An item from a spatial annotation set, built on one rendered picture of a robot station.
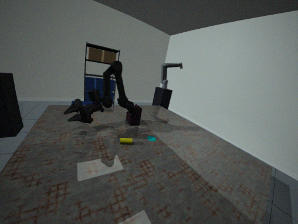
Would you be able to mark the cyan circle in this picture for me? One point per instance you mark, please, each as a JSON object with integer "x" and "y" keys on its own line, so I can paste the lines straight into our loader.
{"x": 151, "y": 138}

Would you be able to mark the yellow tall cylinder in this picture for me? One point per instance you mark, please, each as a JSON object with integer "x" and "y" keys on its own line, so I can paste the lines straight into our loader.
{"x": 126, "y": 141}

